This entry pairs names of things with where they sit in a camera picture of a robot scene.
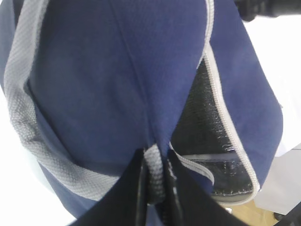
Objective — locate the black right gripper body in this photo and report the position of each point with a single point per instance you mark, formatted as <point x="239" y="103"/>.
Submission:
<point x="250" y="9"/>

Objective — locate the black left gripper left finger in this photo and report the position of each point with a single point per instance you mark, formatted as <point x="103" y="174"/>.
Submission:
<point x="126" y="202"/>

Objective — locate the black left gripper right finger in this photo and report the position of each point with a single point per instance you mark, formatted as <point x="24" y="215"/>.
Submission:
<point x="187" y="204"/>

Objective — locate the navy lunch bag grey handles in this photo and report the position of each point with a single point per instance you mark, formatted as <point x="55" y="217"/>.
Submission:
<point x="89" y="82"/>

